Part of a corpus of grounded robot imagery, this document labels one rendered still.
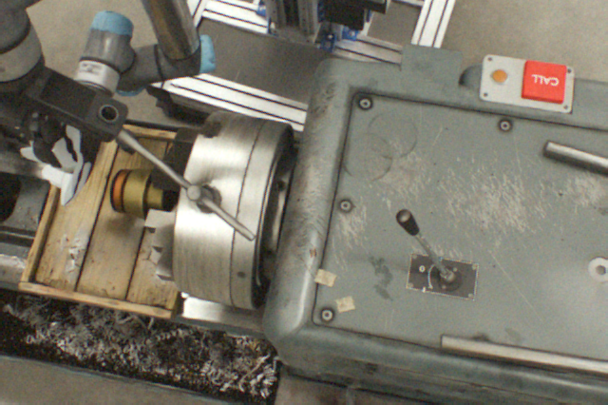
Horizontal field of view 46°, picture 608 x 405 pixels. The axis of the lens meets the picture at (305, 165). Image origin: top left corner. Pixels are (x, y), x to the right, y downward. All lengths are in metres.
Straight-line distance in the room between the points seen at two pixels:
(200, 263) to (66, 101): 0.36
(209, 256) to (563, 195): 0.52
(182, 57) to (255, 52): 0.95
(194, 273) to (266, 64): 1.28
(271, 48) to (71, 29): 0.80
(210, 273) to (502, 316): 0.42
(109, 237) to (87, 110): 0.64
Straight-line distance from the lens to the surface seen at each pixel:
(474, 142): 1.07
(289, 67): 2.29
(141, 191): 1.21
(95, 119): 0.85
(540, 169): 1.08
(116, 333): 1.74
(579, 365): 1.01
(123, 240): 1.45
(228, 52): 2.34
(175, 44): 1.36
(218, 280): 1.11
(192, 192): 0.98
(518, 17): 2.69
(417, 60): 1.12
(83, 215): 1.49
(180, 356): 1.68
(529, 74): 1.12
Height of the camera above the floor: 2.24
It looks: 70 degrees down
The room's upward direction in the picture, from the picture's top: 7 degrees counter-clockwise
